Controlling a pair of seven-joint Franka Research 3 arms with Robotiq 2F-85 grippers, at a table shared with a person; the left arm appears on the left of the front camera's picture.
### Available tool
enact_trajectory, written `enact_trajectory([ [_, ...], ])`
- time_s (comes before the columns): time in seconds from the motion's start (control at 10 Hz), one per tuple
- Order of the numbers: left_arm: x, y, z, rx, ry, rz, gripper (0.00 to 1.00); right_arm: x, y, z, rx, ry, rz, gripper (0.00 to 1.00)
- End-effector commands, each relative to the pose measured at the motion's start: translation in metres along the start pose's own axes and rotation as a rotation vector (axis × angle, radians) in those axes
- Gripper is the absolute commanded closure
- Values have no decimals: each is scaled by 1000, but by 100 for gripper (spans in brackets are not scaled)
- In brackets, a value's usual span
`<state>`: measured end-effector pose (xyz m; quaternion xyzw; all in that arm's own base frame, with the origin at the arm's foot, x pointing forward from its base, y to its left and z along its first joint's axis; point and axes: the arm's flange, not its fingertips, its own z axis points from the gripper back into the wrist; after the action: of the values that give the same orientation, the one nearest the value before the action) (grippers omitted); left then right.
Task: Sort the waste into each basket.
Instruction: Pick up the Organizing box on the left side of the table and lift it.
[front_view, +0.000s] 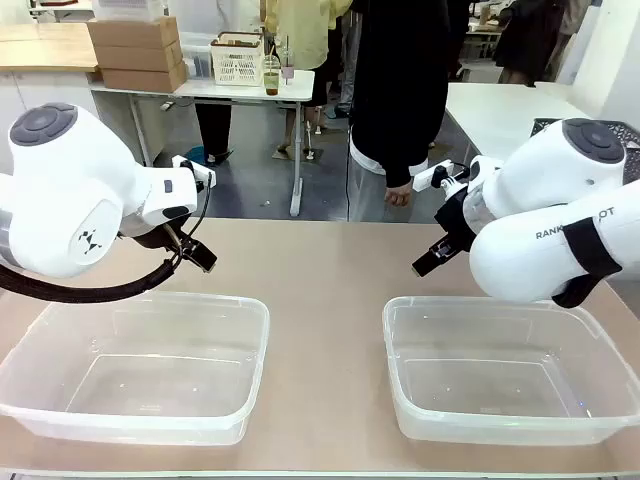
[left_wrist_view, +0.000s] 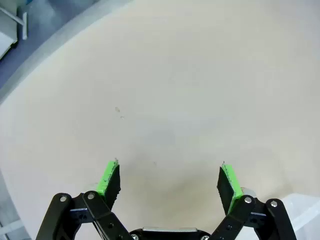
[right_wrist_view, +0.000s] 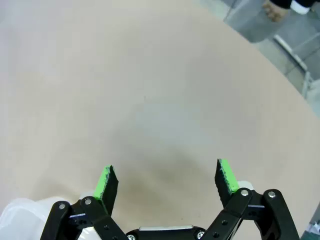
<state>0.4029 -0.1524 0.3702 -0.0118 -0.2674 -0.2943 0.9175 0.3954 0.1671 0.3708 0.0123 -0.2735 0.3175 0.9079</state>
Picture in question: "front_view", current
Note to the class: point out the person in black jacket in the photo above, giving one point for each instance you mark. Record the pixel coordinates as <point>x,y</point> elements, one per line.
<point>395,75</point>

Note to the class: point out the person's left hand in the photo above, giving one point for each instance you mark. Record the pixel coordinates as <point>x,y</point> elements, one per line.
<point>399,196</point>

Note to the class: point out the plastic cup pink drink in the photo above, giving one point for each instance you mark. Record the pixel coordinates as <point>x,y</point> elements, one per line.
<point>288,70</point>

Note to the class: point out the black plastic crate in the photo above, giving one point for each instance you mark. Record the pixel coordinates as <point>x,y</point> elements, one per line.
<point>631,150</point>

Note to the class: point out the light wooden desk top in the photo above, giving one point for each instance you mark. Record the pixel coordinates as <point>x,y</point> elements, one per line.
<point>45,47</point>

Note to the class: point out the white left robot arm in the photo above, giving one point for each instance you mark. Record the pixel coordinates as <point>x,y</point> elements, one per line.
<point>70,190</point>

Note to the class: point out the person in dark clothes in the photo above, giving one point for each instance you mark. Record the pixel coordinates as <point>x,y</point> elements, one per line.
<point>530,40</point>

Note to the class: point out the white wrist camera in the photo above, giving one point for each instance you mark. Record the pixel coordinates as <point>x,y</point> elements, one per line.
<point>425,177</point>
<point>200,174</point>

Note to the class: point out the person in yellow shirt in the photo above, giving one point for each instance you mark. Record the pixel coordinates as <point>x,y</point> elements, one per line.
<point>305,35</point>

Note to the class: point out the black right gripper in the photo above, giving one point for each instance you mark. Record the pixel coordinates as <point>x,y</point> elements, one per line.
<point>454,220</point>

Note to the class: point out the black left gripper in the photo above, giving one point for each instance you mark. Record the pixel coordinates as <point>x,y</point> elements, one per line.
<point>167,239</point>

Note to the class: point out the white slotted basket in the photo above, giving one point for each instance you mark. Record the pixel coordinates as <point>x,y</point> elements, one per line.
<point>237,60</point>

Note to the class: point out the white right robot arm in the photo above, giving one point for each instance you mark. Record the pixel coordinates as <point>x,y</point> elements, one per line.
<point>550,200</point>

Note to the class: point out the clear storage box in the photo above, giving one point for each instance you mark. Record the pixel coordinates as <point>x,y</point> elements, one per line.
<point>196,57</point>

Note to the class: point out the person in white coat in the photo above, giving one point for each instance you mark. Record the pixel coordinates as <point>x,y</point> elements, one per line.
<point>215,15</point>

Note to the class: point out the person's left forearm black sleeve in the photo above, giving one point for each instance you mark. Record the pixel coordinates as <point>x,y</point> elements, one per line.
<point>405,150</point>

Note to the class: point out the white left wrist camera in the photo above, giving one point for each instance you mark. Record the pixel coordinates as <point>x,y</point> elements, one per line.
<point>200,174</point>

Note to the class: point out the cardboard box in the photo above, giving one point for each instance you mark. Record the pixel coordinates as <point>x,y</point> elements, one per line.
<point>135,32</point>
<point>137,57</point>
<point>142,80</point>

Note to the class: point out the large white table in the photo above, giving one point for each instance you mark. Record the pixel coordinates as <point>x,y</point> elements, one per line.
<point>500,115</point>

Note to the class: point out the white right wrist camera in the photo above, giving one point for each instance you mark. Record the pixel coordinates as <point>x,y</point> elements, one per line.
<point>425,177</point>

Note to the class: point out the clear plastic bin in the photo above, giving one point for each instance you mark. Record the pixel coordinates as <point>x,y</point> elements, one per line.
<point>135,370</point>
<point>500,380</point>

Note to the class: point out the white folding table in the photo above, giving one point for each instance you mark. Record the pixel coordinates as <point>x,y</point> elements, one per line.
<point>240,90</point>

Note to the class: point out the plastic cup green drink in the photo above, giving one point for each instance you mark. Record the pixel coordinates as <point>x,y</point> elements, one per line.
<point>271,77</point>

